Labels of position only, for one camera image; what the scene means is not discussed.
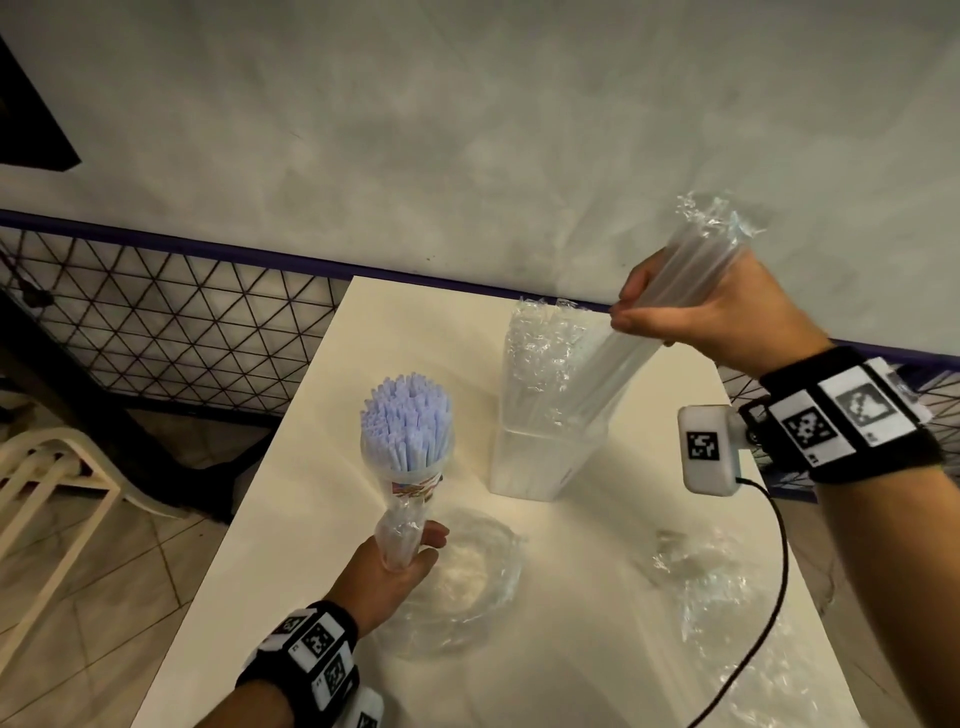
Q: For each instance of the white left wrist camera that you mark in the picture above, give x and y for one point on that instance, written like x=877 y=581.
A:
x=367 y=709

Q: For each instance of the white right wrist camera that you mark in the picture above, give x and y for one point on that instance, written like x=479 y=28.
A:
x=705 y=480

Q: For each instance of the small bunch of blue straws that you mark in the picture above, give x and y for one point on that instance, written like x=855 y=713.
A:
x=405 y=420

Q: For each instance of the person's right hand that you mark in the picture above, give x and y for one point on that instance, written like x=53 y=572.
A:
x=750 y=322

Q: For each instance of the black right wristband with markers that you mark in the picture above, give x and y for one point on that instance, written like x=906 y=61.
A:
x=825 y=420

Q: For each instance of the person's left forearm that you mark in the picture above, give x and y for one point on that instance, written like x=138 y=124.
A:
x=247 y=709

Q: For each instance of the round clear plastic cup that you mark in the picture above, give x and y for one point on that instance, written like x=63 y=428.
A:
x=382 y=469

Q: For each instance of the white plastic chair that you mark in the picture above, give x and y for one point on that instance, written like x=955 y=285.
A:
x=67 y=442

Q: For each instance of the black wall screen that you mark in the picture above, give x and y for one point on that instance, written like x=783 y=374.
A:
x=26 y=127

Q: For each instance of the pack of clear straws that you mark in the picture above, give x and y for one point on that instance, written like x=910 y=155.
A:
x=397 y=532

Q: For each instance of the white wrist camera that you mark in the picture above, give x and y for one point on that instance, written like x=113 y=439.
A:
x=367 y=709
x=705 y=480

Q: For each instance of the clear plastic wrap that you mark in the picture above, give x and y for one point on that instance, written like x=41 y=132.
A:
x=720 y=600

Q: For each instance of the person's left hand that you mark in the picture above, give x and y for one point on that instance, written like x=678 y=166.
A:
x=367 y=592

